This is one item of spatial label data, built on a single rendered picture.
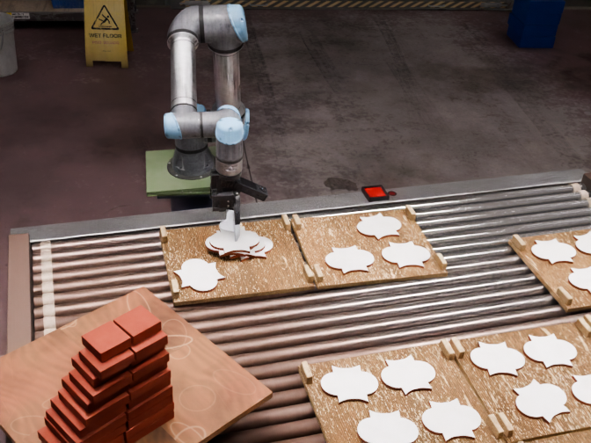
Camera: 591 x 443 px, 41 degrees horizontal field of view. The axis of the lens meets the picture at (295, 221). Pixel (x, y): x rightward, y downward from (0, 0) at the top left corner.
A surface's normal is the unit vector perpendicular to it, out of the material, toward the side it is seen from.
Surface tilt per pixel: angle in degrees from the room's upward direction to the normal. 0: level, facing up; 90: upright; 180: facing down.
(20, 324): 0
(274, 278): 0
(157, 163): 4
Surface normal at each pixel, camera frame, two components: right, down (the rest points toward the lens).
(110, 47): 0.10, 0.39
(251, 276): 0.07, -0.82
